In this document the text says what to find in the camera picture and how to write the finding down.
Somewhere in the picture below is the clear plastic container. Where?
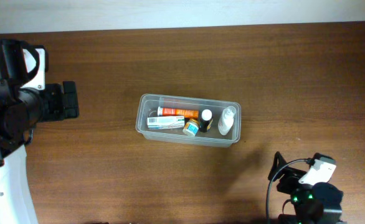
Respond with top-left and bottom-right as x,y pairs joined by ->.
135,93 -> 242,148

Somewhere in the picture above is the dark bottle white cap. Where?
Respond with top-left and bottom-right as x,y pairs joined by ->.
199,109 -> 213,133

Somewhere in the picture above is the white green Panadol box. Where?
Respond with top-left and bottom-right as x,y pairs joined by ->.
147,116 -> 185,129

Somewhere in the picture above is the gold lid balm jar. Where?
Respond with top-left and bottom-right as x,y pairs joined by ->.
183,118 -> 199,136

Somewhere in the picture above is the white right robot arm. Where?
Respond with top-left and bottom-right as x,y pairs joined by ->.
265,152 -> 344,224

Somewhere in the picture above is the orange tablet tube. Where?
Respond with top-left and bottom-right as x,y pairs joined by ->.
157,106 -> 199,119

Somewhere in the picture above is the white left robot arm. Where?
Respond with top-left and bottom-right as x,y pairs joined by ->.
0,39 -> 79,223

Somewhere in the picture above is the white spray bottle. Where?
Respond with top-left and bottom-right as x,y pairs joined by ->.
218,106 -> 237,136

